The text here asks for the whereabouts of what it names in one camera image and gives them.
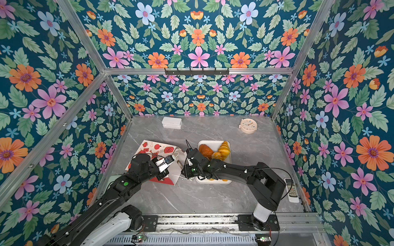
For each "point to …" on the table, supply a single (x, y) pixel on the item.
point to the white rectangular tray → (214, 145)
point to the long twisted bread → (223, 151)
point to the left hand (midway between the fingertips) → (172, 157)
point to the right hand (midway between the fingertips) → (181, 171)
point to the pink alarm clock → (248, 125)
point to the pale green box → (112, 178)
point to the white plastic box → (172, 122)
